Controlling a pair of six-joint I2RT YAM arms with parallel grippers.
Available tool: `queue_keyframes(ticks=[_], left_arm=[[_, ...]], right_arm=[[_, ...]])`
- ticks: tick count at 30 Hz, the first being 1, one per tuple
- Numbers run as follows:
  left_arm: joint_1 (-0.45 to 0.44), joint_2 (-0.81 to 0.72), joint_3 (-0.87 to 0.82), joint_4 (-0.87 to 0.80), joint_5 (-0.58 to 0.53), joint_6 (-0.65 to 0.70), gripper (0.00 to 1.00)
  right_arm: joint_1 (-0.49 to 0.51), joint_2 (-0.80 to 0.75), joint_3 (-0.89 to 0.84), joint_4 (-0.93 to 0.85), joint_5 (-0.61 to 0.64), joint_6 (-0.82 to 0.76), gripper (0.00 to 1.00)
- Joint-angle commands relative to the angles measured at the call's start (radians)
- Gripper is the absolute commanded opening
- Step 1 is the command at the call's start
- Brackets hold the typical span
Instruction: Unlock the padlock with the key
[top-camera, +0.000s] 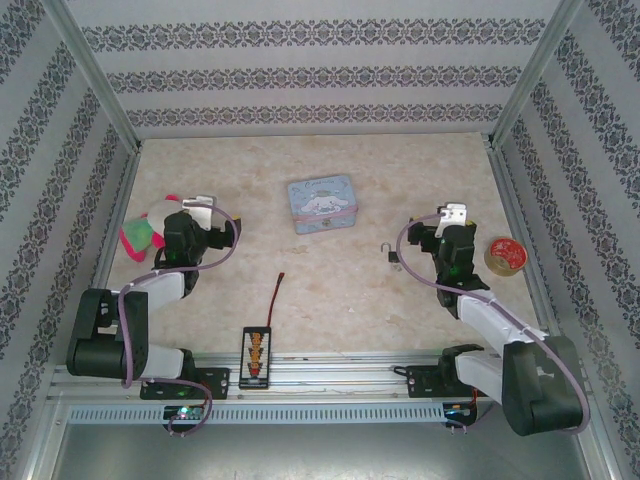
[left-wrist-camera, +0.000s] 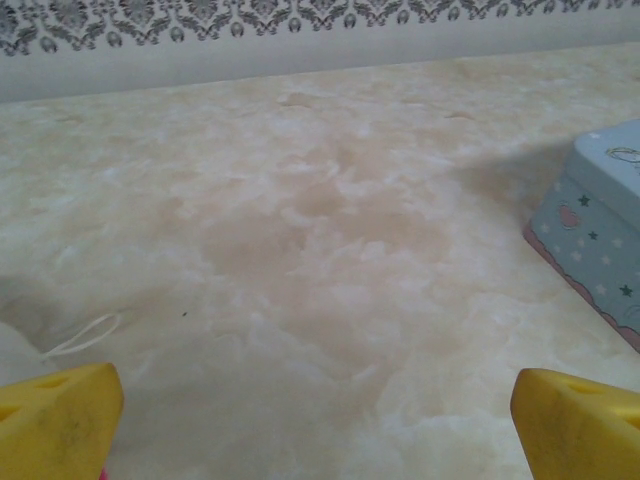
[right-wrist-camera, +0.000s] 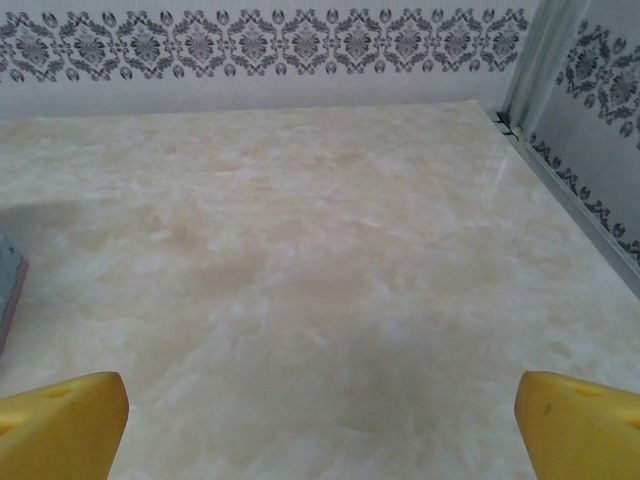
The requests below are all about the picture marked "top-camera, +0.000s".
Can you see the small black padlock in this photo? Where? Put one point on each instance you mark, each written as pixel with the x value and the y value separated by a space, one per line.
pixel 393 256

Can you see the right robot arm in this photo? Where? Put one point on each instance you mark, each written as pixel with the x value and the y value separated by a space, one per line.
pixel 540 380

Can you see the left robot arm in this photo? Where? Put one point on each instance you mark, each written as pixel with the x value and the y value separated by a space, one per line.
pixel 150 290

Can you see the pink and white plush toy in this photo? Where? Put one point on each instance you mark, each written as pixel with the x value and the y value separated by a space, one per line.
pixel 137 235

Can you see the red tape roll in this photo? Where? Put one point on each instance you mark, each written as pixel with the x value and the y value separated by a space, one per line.
pixel 507 252

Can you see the black charger board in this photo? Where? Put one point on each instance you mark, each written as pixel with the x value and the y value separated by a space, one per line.
pixel 255 357

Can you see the blue cartoon tin box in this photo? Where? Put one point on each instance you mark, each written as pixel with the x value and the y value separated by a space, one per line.
pixel 322 205

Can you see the right controller board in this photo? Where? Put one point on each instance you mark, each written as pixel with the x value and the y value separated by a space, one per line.
pixel 457 411

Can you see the controller board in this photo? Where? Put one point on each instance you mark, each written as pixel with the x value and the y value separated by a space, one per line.
pixel 457 411
pixel 184 413

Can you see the left controller board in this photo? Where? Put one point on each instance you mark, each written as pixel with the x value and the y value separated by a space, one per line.
pixel 184 413

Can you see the aluminium side rail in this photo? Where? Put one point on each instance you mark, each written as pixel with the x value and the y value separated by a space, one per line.
pixel 107 225
pixel 525 200

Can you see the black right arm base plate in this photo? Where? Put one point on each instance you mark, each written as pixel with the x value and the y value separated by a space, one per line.
pixel 422 382

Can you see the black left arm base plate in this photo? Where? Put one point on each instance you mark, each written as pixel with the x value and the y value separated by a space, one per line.
pixel 215 382

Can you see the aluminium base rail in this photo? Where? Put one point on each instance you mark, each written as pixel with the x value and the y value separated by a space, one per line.
pixel 325 375

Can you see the aluminium frame post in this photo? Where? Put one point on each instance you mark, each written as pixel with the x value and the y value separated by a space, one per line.
pixel 537 70
pixel 90 70

